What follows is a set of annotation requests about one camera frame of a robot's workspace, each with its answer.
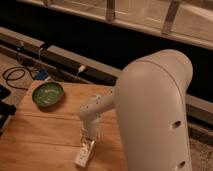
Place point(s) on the black box at left edge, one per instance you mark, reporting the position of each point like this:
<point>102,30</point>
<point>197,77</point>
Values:
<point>6,110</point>

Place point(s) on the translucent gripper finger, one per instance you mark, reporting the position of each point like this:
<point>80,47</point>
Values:
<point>97,140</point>
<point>82,140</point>

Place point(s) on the blue object behind table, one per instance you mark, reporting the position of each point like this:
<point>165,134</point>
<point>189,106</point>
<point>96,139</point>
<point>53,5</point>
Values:
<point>41,75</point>

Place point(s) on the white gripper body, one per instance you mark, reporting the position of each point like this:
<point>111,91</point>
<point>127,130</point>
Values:
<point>91,129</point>

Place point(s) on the small clear plastic bottle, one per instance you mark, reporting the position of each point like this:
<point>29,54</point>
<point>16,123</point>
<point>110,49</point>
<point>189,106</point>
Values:
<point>84,153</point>

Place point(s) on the white plug with cable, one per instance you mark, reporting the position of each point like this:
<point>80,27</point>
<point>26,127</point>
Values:
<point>80,70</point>

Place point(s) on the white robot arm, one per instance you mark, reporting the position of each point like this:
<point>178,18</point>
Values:
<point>149,99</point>

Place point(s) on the green ceramic bowl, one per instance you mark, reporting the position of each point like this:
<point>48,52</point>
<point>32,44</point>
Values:
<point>47,94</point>

